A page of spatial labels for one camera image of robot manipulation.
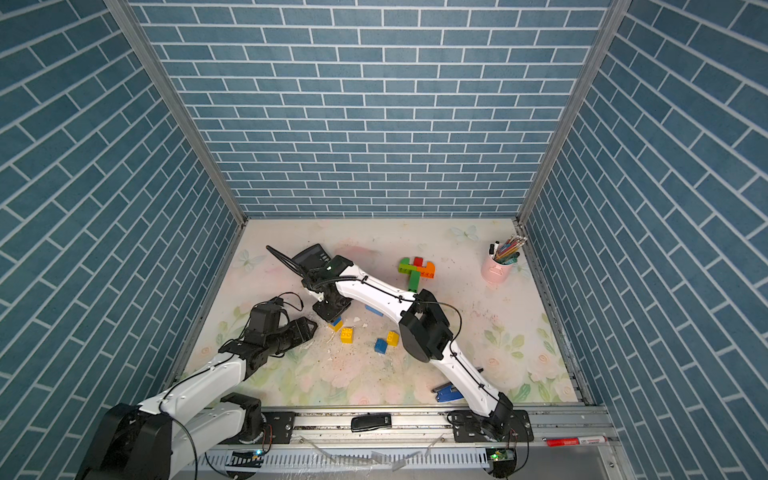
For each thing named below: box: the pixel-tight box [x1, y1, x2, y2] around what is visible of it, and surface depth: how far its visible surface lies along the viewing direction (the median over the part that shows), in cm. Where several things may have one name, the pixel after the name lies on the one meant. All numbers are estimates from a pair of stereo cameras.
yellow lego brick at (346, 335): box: [340, 327, 353, 344], surface depth 88 cm
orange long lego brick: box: [416, 262, 436, 279], surface depth 104 cm
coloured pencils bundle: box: [488, 234, 528, 265], surface depth 97 cm
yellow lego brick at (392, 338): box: [386, 331, 400, 347], surface depth 90 cm
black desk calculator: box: [292, 243, 331, 269], surface depth 109 cm
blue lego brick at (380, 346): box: [374, 338, 388, 355], surface depth 88 cm
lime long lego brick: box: [398, 263, 417, 274], surface depth 106 cm
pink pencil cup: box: [480, 254, 513, 285], surface depth 98 cm
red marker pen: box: [542, 435, 609, 447], surface depth 74 cm
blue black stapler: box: [431, 382, 464, 403], surface depth 79 cm
